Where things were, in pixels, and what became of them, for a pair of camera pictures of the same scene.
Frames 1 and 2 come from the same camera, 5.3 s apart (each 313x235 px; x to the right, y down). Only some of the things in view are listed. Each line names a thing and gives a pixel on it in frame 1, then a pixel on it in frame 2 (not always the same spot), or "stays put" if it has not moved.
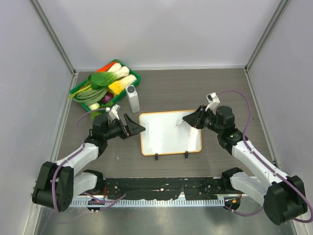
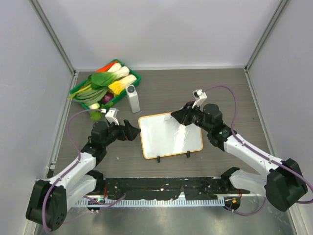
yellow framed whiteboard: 166,132 stays put
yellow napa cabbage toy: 117,87 stays put
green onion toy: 89,97 stays put
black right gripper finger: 194,119 -> 180,115
